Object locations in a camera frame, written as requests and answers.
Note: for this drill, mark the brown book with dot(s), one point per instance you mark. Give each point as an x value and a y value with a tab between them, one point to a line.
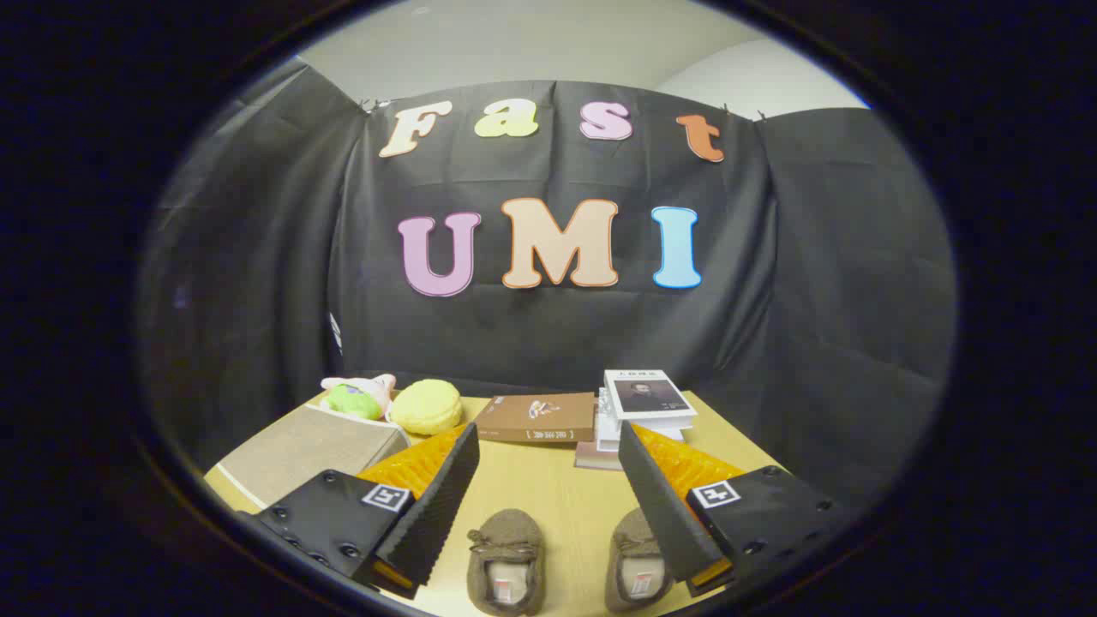
536	416

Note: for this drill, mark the yellow macaron plush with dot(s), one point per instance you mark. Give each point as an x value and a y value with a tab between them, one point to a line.
426	407

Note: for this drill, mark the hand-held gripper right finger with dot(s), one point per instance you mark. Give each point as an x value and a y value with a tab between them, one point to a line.
660	506

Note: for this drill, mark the green and pink plush toy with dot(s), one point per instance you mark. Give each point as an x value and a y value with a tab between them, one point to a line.
353	401

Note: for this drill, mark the brown fuzzy slipper shoe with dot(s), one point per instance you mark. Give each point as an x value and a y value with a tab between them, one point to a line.
632	548
506	536

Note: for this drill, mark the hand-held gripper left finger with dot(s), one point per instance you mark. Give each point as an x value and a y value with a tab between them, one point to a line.
437	506

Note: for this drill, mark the beige fabric storage box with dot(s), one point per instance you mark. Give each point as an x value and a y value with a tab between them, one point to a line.
308	450

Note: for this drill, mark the white book with portrait cover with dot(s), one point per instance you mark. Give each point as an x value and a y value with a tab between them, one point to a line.
644	396

